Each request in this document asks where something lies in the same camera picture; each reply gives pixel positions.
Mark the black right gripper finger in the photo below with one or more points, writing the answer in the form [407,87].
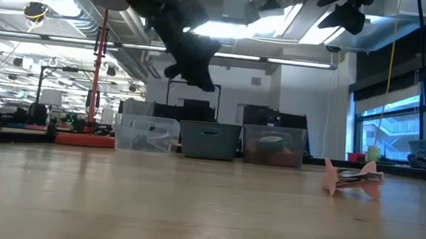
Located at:
[349,18]

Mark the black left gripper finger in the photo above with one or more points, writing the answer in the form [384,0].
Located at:
[201,82]
[173,71]

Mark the green tape roll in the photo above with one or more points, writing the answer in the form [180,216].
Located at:
[272,146]

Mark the pink staple remover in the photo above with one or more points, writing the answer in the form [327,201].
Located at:
[329,178]

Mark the black equipment case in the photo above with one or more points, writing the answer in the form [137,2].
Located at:
[198,111]

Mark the grey ceiling box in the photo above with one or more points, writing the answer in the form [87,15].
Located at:
[234,7]

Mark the teal plastic bin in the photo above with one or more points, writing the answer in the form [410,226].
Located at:
[211,145]

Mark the ceiling light tube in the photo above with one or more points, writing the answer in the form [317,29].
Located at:
[298,62]

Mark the grey plastic bin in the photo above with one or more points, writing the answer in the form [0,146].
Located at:
[249,136]

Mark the black cabinet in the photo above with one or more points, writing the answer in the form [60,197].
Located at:
[272,117]

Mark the clear plastic bin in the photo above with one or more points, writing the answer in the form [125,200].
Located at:
[122,143]

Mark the large window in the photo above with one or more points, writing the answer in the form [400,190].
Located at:
[394,130]

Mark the green cup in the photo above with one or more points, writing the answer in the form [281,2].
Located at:
[373,153]

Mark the red box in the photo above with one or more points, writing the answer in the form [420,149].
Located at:
[355,157]

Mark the grey background bin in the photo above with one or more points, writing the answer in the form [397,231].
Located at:
[419,144]

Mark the black pipe frame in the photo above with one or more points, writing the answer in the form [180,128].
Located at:
[218,97]

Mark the grey wall vent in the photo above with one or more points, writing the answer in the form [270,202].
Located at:
[256,81]

